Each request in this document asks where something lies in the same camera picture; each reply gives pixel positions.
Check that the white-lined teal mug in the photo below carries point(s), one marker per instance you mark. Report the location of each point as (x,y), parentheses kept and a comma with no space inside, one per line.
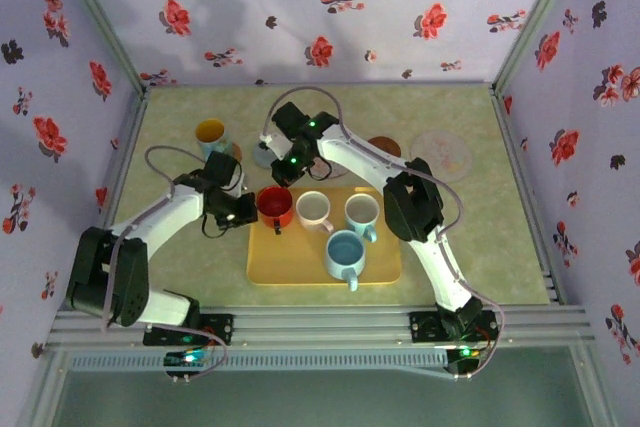
(361,210)

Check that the red cup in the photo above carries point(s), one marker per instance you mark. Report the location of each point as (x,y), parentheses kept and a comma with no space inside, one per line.
(274,204)

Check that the yellow plastic tray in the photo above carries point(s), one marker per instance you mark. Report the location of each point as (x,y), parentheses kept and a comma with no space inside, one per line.
(305,262)

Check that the white mug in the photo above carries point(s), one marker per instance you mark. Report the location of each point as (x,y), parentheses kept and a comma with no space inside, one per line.
(312,209)

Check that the dark brown coaster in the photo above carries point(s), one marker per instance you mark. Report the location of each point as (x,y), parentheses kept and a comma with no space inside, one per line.
(386,143)

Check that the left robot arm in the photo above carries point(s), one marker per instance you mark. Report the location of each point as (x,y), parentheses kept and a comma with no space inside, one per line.
(110,277)

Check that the round pale pink mat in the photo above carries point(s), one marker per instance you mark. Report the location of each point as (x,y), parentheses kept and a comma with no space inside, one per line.
(442,154)

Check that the aluminium corner post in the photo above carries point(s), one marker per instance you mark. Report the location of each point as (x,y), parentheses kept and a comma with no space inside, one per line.
(537,17)
(100,17)

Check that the grey-blue woven coaster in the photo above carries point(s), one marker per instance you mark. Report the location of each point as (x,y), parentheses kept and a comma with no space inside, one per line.
(261,157)

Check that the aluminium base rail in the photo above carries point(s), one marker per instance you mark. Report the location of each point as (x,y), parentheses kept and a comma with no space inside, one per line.
(320,327)

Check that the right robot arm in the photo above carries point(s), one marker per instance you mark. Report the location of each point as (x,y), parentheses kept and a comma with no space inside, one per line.
(415,202)

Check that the small control board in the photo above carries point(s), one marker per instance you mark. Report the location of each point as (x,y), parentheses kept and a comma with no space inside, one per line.
(187,359)
(465,354)

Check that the plain light blue mug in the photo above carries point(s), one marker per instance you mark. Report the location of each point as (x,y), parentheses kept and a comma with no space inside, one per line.
(345,253)

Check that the tan rattan coaster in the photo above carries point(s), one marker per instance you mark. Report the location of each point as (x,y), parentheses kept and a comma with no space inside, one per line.
(236,151)

